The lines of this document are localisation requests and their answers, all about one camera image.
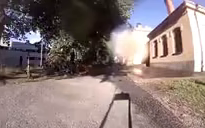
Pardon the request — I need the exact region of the grass verge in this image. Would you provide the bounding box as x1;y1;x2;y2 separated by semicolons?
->
129;73;205;128

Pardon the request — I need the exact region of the large leafy tree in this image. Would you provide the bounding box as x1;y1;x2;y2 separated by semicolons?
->
0;0;136;75

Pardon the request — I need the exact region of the grey building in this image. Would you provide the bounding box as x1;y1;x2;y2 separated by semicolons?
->
0;40;48;68

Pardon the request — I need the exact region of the grey asphalt road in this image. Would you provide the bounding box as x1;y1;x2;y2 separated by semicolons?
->
0;68;191;128

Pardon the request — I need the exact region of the pale sunlit building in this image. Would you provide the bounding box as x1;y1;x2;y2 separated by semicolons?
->
107;23;154;66

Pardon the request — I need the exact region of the tan building with arched windows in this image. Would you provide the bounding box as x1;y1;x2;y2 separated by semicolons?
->
143;0;205;78

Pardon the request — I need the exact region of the pole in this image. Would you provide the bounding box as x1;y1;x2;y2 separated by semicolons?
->
39;40;44;69

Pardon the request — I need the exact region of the red brick chimney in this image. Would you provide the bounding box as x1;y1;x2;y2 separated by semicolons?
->
164;0;176;16

